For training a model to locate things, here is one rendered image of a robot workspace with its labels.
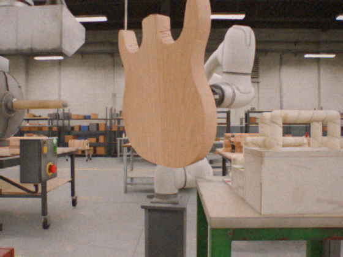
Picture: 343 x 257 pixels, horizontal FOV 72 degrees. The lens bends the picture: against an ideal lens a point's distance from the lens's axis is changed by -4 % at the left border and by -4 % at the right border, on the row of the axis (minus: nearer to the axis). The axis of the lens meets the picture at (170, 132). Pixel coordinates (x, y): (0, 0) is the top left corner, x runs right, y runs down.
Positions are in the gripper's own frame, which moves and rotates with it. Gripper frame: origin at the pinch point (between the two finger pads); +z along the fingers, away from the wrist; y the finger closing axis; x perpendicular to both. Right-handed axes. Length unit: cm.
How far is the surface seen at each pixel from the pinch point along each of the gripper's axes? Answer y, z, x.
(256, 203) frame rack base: -20.8, -12.6, -29.3
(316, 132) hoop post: -28.0, -35.5, -11.9
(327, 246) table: -25, -73, -72
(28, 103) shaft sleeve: 45, 27, 0
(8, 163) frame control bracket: 65, 34, -25
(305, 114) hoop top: -28.1, -24.3, -5.3
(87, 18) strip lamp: 634, -261, 220
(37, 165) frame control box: 64, 23, -27
